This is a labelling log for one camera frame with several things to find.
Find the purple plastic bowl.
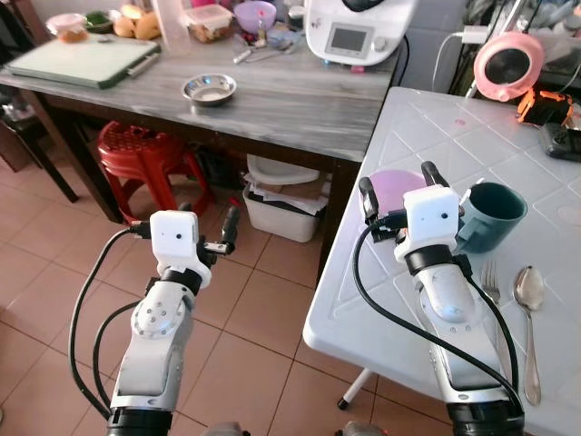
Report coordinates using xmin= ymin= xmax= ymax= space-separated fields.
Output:
xmin=233 ymin=0 xmax=279 ymax=35
xmin=368 ymin=170 xmax=429 ymax=219

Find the stainless steel bowl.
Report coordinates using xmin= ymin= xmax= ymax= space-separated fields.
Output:
xmin=182 ymin=74 xmax=238 ymax=107

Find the white plastic folding table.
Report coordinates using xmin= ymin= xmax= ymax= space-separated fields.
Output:
xmin=302 ymin=86 xmax=581 ymax=436

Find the white plastic bin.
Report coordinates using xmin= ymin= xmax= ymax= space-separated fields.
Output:
xmin=242 ymin=154 xmax=330 ymax=243

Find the red plastic stool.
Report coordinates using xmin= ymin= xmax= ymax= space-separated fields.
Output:
xmin=97 ymin=121 xmax=214 ymax=223

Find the teal mug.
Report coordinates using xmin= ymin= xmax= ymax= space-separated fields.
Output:
xmin=454 ymin=182 xmax=527 ymax=253

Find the steel fork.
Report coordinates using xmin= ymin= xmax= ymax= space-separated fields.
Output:
xmin=479 ymin=261 xmax=514 ymax=364

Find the orange and black device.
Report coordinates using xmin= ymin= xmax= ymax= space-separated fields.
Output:
xmin=517 ymin=89 xmax=575 ymax=128

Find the flat black device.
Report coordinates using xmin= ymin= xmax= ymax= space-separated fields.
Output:
xmin=543 ymin=123 xmax=581 ymax=163

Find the grey wood top table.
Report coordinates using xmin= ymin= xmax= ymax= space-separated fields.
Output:
xmin=0 ymin=36 xmax=400 ymax=273

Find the white power adapter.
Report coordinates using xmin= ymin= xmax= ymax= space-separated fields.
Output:
xmin=460 ymin=25 xmax=491 ymax=44

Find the steel spoon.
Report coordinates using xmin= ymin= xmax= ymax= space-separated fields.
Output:
xmin=252 ymin=45 xmax=300 ymax=63
xmin=514 ymin=266 xmax=546 ymax=407

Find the pink round appliance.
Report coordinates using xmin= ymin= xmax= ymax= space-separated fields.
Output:
xmin=474 ymin=32 xmax=546 ymax=103

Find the white kitchen appliance with screen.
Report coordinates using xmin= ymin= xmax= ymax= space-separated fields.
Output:
xmin=304 ymin=0 xmax=419 ymax=67

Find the white folding table leg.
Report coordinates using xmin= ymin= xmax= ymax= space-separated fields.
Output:
xmin=338 ymin=368 xmax=375 ymax=410

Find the pale green cutting board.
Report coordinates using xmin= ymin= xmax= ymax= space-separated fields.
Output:
xmin=5 ymin=35 xmax=162 ymax=90

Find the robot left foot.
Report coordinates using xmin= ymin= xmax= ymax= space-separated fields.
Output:
xmin=202 ymin=421 xmax=248 ymax=436

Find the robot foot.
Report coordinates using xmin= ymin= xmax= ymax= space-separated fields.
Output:
xmin=202 ymin=421 xmax=248 ymax=436
xmin=340 ymin=420 xmax=389 ymax=436

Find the square clear food container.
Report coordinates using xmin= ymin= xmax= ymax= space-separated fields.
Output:
xmin=179 ymin=5 xmax=235 ymax=45

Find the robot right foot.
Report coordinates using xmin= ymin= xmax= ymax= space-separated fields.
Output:
xmin=340 ymin=420 xmax=389 ymax=436

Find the steel bowl of greens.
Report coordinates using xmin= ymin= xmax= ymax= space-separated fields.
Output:
xmin=84 ymin=9 xmax=115 ymax=35

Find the round food container pink lid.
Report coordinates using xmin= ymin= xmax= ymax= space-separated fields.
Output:
xmin=45 ymin=13 xmax=89 ymax=44

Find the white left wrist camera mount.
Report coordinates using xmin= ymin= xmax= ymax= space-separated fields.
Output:
xmin=150 ymin=211 xmax=215 ymax=287

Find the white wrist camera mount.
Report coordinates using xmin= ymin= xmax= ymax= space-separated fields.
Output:
xmin=150 ymin=211 xmax=215 ymax=287
xmin=397 ymin=186 xmax=464 ymax=264

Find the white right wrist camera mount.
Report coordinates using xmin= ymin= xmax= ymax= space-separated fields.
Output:
xmin=397 ymin=186 xmax=464 ymax=264

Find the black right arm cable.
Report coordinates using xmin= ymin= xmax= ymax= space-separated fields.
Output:
xmin=352 ymin=223 xmax=526 ymax=414

